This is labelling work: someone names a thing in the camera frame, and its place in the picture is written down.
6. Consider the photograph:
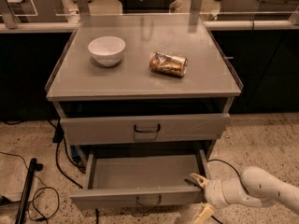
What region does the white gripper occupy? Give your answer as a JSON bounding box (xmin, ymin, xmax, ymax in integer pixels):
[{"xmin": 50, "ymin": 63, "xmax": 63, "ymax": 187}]
[{"xmin": 190, "ymin": 173, "xmax": 249, "ymax": 224}]

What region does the grey drawer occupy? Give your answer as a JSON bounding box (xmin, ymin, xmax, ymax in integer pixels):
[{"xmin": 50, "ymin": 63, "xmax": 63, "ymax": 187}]
[
  {"xmin": 70, "ymin": 148, "xmax": 205, "ymax": 209},
  {"xmin": 61, "ymin": 113, "xmax": 230, "ymax": 146}
]

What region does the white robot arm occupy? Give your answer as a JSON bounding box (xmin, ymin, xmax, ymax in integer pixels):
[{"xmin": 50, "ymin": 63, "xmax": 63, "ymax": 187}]
[{"xmin": 190, "ymin": 166, "xmax": 299, "ymax": 224}]

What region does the grey top drawer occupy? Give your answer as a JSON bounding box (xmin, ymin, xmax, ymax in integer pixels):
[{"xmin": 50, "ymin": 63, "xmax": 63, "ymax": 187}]
[{"xmin": 61, "ymin": 113, "xmax": 230, "ymax": 146}]

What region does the grey drawer cabinet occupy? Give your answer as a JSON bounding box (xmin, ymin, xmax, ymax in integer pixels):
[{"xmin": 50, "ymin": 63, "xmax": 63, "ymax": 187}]
[{"xmin": 44, "ymin": 12, "xmax": 244, "ymax": 161}]

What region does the crushed gold drink can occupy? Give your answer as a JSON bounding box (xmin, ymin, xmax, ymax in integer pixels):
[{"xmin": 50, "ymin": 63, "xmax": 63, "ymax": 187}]
[{"xmin": 149, "ymin": 51, "xmax": 188, "ymax": 77}]

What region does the black pole on floor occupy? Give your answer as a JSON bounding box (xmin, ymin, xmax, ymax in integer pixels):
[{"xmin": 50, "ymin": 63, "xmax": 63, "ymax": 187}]
[{"xmin": 15, "ymin": 158, "xmax": 43, "ymax": 224}]

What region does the white ceramic bowl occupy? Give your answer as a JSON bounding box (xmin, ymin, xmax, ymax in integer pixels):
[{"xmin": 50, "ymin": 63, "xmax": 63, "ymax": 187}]
[{"xmin": 88, "ymin": 36, "xmax": 126, "ymax": 67}]

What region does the grey background table right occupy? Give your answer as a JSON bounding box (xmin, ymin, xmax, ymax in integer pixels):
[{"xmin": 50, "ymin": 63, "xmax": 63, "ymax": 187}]
[{"xmin": 217, "ymin": 0, "xmax": 299, "ymax": 21}]

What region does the grey background table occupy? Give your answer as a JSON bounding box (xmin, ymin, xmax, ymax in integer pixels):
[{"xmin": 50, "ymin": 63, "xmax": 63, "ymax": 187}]
[
  {"xmin": 1, "ymin": 0, "xmax": 67, "ymax": 23},
  {"xmin": 217, "ymin": 0, "xmax": 299, "ymax": 21}
]

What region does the grey background table left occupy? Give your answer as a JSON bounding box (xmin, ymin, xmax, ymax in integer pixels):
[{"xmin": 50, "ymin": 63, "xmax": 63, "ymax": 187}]
[{"xmin": 1, "ymin": 0, "xmax": 67, "ymax": 23}]

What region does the black floor cable right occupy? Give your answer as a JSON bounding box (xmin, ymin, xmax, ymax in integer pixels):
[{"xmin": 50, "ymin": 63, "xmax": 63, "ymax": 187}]
[{"xmin": 206, "ymin": 158, "xmax": 242, "ymax": 179}]

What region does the thick black floor cable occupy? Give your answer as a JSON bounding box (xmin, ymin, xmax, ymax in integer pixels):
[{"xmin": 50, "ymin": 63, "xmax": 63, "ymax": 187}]
[{"xmin": 47, "ymin": 119, "xmax": 101, "ymax": 224}]

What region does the thin black floor cable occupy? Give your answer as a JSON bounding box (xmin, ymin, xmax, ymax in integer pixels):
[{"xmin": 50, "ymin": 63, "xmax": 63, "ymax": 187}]
[{"xmin": 0, "ymin": 151, "xmax": 61, "ymax": 224}]

